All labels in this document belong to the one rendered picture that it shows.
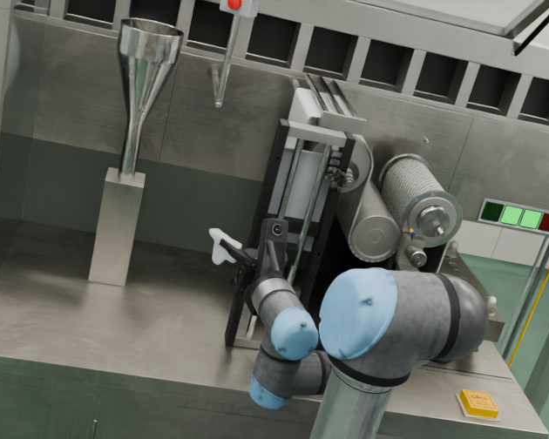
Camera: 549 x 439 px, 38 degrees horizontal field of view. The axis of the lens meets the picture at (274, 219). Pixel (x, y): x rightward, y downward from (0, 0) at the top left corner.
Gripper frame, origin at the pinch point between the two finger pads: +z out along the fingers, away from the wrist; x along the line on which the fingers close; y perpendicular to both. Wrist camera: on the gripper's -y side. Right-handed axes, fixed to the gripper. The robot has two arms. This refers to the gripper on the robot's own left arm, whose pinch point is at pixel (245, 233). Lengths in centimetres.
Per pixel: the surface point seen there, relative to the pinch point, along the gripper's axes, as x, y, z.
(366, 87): 39, -27, 49
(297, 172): 11.5, -11.4, 11.7
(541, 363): 144, 43, 47
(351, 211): 33.6, -2.6, 21.4
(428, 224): 49, -7, 12
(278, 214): 10.2, -1.7, 10.1
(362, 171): 30.2, -13.7, 18.4
